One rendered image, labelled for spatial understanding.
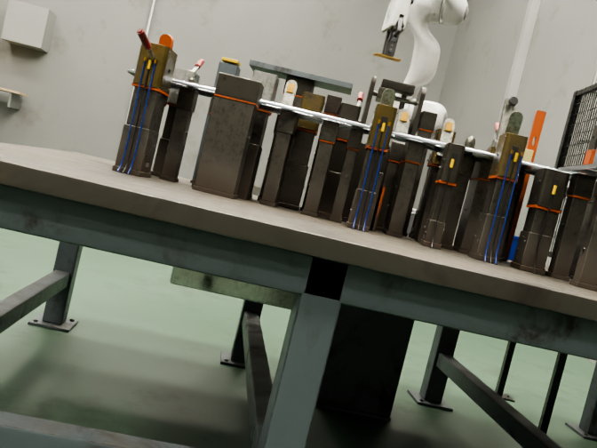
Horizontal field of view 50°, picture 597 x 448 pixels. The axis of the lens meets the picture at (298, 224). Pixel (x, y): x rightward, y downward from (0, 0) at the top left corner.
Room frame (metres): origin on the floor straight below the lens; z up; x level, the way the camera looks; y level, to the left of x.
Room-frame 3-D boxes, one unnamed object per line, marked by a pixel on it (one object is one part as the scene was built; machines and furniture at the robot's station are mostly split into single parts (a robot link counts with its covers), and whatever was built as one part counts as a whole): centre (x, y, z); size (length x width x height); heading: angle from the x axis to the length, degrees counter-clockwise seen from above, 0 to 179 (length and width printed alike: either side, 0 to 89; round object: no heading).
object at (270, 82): (2.16, 0.22, 0.90); 0.13 x 0.08 x 0.41; 178
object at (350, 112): (2.18, -0.08, 0.89); 0.12 x 0.07 x 0.38; 178
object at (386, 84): (2.17, -0.21, 0.94); 0.18 x 0.13 x 0.49; 88
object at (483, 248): (1.73, -0.51, 0.87); 0.12 x 0.07 x 0.35; 178
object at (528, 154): (2.07, -0.66, 0.88); 0.04 x 0.04 x 0.37; 88
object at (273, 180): (1.97, 0.10, 0.84); 0.12 x 0.05 x 0.29; 178
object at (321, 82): (2.31, 0.11, 1.16); 0.37 x 0.14 x 0.02; 88
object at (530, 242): (1.74, -0.64, 0.84); 0.12 x 0.07 x 0.28; 178
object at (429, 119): (2.17, -0.34, 0.91); 0.07 x 0.05 x 0.42; 178
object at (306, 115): (1.96, -0.09, 1.00); 1.38 x 0.22 x 0.02; 88
